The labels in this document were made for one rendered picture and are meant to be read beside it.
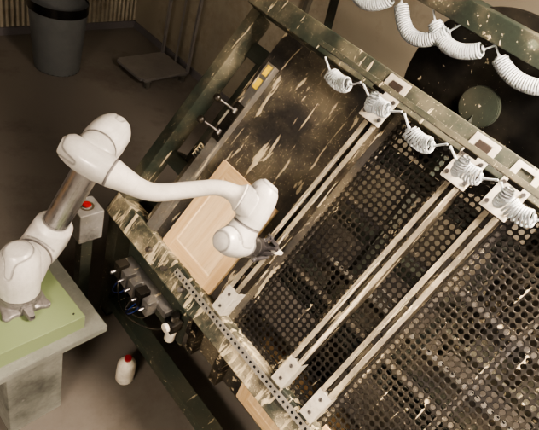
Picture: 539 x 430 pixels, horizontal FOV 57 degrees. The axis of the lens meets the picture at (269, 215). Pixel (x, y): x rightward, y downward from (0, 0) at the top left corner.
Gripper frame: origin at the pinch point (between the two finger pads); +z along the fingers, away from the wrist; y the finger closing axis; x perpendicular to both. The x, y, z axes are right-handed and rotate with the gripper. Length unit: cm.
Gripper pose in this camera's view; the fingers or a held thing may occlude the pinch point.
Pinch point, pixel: (276, 251)
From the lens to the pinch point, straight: 200.9
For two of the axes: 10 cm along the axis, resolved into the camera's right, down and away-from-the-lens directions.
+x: -6.4, -6.3, 4.4
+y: 6.2, -7.6, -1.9
